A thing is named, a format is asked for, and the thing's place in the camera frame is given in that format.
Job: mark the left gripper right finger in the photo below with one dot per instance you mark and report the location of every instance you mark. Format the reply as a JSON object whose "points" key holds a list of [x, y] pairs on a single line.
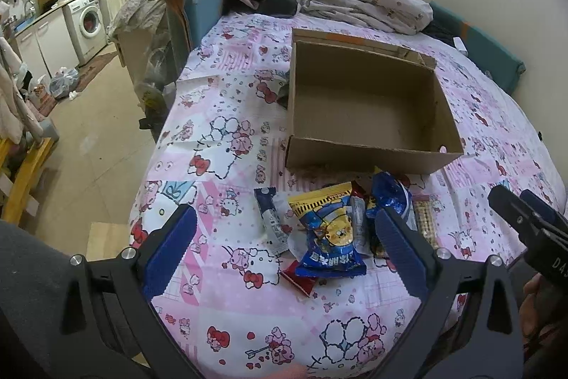
{"points": [[467, 325]]}

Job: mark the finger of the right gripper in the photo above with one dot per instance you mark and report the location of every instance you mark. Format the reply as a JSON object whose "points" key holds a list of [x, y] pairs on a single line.
{"points": [[513, 210], [547, 213]]}

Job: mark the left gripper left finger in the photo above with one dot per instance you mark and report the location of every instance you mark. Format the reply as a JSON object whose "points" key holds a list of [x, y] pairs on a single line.
{"points": [[133, 278]]}

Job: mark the dark blue snack bag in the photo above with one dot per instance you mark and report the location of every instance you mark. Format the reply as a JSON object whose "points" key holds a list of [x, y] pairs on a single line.
{"points": [[387, 192]]}

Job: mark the red white snack bar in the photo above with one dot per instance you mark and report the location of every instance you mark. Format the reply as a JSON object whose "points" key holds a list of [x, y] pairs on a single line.
{"points": [[302, 284]]}

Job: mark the yellow blue snack bag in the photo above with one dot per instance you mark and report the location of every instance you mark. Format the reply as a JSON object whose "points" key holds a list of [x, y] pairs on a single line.
{"points": [[324, 214]]}

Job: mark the blue white snack bar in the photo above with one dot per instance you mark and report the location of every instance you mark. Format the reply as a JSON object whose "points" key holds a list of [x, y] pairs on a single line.
{"points": [[277, 237]]}

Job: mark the person's right hand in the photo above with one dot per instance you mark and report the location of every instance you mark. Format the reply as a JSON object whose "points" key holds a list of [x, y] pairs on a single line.
{"points": [[543, 320]]}

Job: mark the yellow wooden chair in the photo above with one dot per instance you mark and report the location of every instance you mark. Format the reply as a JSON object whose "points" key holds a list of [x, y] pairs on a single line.
{"points": [[15, 192]]}

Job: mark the teal bed headboard cushion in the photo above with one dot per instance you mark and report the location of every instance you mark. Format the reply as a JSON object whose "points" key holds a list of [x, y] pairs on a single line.
{"points": [[490, 57]]}

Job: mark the open cardboard box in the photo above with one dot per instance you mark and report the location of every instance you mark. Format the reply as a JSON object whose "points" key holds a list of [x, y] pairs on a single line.
{"points": [[356, 103]]}

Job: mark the pink cartoon bed sheet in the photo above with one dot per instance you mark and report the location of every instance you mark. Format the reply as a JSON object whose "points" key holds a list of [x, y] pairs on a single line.
{"points": [[288, 138]]}

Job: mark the plastic bag on floor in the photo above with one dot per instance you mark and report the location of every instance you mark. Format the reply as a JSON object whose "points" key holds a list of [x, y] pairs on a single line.
{"points": [[63, 83]]}

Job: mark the white kitchen cabinet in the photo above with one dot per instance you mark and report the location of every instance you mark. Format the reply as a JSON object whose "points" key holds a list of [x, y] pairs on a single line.
{"points": [[45, 46]]}

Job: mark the white washing machine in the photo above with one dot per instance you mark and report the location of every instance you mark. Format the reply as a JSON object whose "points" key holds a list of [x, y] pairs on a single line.
{"points": [[84, 21]]}

